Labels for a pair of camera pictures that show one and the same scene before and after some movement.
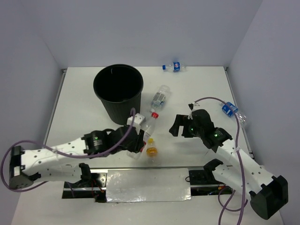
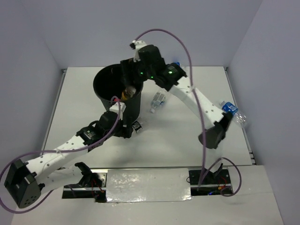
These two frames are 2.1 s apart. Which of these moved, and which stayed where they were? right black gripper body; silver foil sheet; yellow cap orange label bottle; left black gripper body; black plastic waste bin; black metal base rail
Moved: yellow cap orange label bottle; right black gripper body; left black gripper body
Stayed: black metal base rail; silver foil sheet; black plastic waste bin
